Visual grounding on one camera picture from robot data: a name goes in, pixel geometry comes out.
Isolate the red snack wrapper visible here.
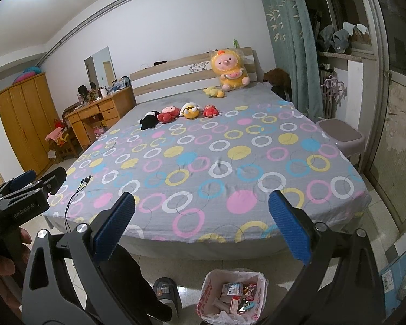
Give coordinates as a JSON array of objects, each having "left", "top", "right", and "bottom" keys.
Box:
[{"left": 242, "top": 282, "right": 257, "bottom": 301}]

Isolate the blue white milk carton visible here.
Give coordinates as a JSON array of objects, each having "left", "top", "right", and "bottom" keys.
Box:
[{"left": 221, "top": 282, "right": 243, "bottom": 297}]

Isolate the blue snack packet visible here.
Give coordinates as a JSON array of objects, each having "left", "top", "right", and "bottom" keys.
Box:
[{"left": 237, "top": 299, "right": 256, "bottom": 314}]

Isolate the red white medicine box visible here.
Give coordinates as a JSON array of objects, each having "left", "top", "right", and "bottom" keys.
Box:
[{"left": 229, "top": 296, "right": 242, "bottom": 314}]

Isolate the trash bin white bag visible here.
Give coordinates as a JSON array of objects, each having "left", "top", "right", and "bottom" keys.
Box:
[{"left": 196, "top": 269, "right": 268, "bottom": 324}]

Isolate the person left hand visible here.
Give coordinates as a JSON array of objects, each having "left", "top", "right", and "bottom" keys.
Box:
[{"left": 0, "top": 228, "right": 32, "bottom": 277}]

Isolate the small wooden chair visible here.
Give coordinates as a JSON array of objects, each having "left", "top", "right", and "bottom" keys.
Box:
[{"left": 45, "top": 119, "right": 82, "bottom": 161}]

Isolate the wooden desk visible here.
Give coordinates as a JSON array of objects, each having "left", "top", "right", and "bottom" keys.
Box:
[{"left": 65, "top": 87, "right": 136, "bottom": 150}]

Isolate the wooden wardrobe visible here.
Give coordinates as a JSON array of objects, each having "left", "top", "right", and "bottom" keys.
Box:
[{"left": 0, "top": 73, "right": 58, "bottom": 176}]

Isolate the black left slipper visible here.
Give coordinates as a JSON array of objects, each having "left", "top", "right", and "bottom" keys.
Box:
[{"left": 153, "top": 277, "right": 182, "bottom": 323}]

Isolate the black white plush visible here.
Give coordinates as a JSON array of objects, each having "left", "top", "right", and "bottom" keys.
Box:
[{"left": 139, "top": 110, "right": 160, "bottom": 131}]

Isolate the bed with circle-pattern sheet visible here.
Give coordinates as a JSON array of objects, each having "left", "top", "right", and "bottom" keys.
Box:
[{"left": 44, "top": 83, "right": 371, "bottom": 261}]

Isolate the red round plush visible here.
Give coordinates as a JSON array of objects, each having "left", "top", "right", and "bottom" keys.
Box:
[{"left": 157, "top": 106, "right": 180, "bottom": 123}]

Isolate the small red doll plush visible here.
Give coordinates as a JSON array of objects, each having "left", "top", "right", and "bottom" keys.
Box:
[{"left": 203, "top": 104, "right": 219, "bottom": 118}]

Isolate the yellow white plush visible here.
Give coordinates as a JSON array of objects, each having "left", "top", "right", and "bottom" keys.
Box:
[{"left": 179, "top": 102, "right": 201, "bottom": 120}]

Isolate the brown plush by bed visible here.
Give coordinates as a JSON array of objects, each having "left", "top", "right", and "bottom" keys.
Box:
[{"left": 263, "top": 68, "right": 291, "bottom": 90}]

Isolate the small yellow-green plush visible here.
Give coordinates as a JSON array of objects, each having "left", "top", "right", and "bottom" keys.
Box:
[{"left": 203, "top": 87, "right": 225, "bottom": 98}]

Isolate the wooden striped headboard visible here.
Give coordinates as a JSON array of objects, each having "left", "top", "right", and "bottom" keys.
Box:
[{"left": 130, "top": 47, "right": 258, "bottom": 103}]

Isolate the large yellow pig plush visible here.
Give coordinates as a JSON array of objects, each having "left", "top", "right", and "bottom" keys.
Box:
[{"left": 210, "top": 48, "right": 251, "bottom": 92}]

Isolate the green patterned curtain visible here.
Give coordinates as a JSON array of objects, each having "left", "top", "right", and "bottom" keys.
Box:
[{"left": 262, "top": 0, "right": 323, "bottom": 121}]

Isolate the wall mirror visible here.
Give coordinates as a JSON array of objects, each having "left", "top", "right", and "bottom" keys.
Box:
[{"left": 84, "top": 47, "right": 116, "bottom": 89}]

